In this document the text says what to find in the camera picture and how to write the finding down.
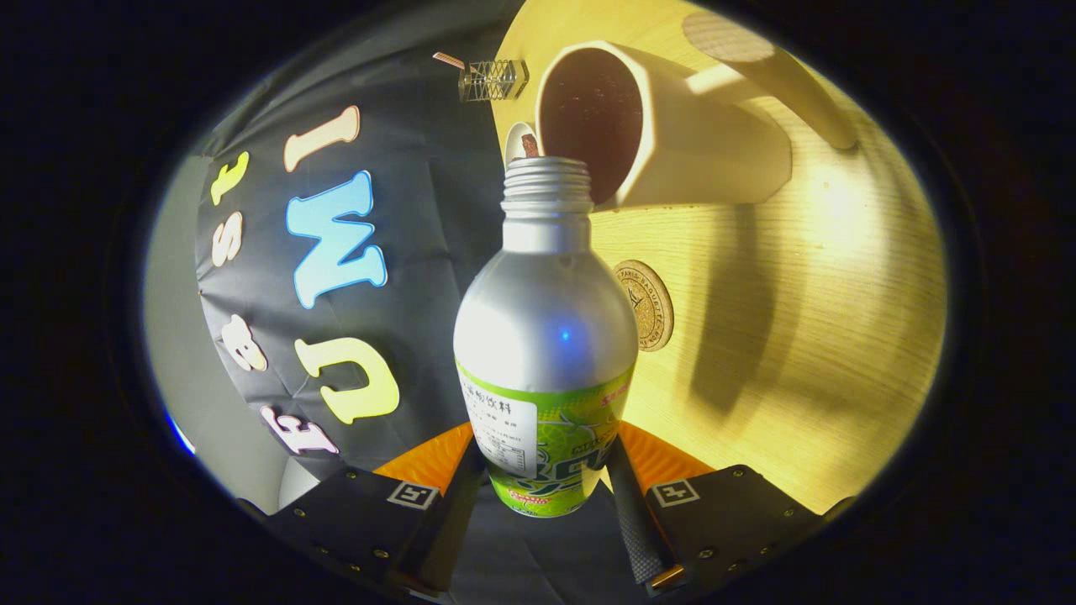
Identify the white oval plate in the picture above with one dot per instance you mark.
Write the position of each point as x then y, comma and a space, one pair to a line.
514, 139

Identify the silver green juice bottle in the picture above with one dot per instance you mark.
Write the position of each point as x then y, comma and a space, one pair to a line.
546, 319

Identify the round cork coaster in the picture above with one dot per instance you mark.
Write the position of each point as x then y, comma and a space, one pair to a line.
647, 302

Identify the wooden table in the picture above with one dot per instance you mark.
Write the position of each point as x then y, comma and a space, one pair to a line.
799, 378

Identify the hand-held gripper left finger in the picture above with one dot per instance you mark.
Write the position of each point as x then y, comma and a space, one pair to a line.
458, 521

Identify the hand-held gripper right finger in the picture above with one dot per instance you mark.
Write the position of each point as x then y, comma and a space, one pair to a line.
630, 521

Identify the brown meat slice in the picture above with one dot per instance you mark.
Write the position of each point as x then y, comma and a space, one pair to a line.
530, 146

